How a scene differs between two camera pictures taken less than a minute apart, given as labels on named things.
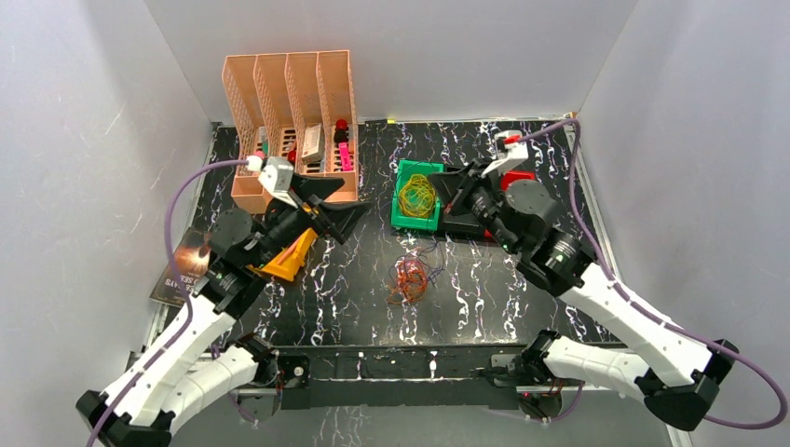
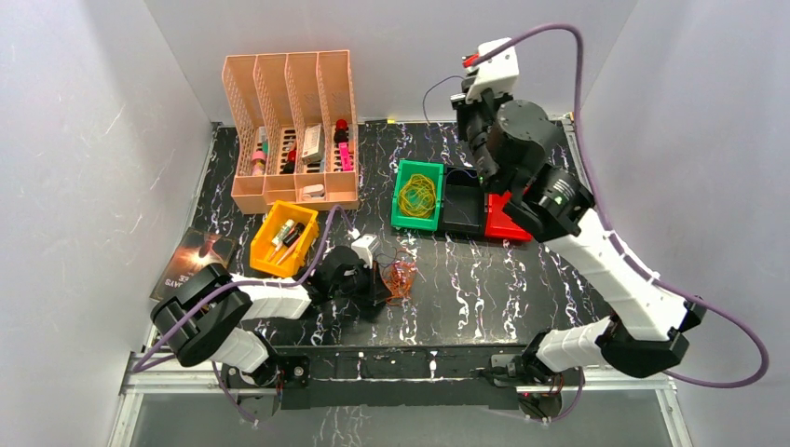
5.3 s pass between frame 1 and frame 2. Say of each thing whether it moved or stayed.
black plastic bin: stayed
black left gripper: moved
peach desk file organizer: stayed
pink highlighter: stayed
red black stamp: stayed
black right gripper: moved
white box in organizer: stayed
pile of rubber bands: moved
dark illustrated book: stayed
